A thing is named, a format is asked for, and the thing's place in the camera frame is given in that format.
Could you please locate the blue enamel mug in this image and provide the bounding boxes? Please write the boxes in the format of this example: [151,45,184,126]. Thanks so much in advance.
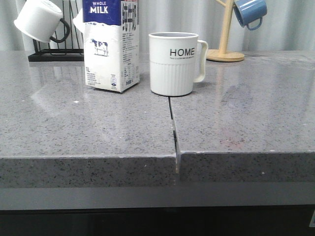
[233,0,267,30]

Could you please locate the black wire mug rack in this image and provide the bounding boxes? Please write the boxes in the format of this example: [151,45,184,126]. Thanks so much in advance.
[28,0,84,62]

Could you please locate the blue white milk carton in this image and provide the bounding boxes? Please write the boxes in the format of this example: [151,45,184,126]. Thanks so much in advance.
[83,0,140,92]

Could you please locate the wooden mug tree stand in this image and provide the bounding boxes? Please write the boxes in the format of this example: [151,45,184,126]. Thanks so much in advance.
[207,0,245,62]

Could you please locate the white HOME mug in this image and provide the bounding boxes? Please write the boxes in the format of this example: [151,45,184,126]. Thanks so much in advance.
[149,32,208,96]

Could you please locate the white mug black handle left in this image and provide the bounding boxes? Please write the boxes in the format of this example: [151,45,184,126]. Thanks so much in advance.
[14,0,70,43]

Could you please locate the white mug black handle right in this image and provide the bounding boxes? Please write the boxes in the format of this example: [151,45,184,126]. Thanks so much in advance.
[73,8,85,33]

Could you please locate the white mug black handle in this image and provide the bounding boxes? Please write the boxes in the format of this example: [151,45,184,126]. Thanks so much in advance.
[73,8,85,33]
[14,0,70,43]

